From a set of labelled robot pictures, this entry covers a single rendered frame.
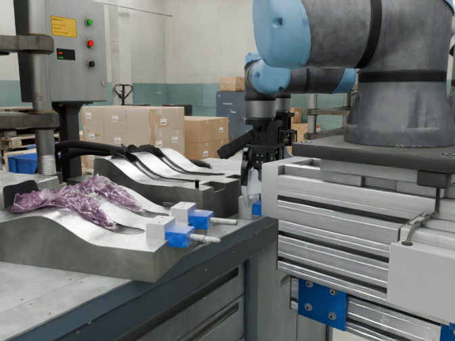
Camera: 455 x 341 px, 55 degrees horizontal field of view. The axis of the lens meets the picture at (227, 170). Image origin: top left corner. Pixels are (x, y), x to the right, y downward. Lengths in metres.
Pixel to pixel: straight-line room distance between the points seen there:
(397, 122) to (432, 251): 0.19
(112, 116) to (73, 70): 3.57
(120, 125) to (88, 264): 4.51
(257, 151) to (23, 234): 0.52
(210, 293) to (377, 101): 0.65
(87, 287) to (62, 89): 1.14
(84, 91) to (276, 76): 1.09
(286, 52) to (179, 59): 9.53
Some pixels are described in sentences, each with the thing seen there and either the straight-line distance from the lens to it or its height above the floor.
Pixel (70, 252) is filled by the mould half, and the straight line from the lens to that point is 0.81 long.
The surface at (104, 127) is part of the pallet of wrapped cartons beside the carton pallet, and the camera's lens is 5.47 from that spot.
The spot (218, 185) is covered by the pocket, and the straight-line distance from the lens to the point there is 1.08.
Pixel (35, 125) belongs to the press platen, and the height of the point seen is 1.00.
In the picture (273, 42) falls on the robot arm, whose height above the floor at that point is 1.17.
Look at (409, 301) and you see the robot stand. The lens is 0.52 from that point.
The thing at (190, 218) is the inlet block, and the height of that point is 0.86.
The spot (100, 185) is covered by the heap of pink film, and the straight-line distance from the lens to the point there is 0.96.
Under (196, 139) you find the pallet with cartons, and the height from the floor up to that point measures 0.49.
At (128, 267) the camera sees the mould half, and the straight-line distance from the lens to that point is 0.76.
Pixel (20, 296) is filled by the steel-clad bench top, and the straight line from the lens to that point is 0.76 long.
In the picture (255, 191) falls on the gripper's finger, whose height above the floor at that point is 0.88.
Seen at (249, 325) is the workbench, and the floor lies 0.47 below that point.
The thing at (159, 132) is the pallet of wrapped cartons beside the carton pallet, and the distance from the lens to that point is 5.02.
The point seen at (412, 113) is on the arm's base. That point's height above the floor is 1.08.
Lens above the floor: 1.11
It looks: 10 degrees down
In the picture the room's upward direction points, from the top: straight up
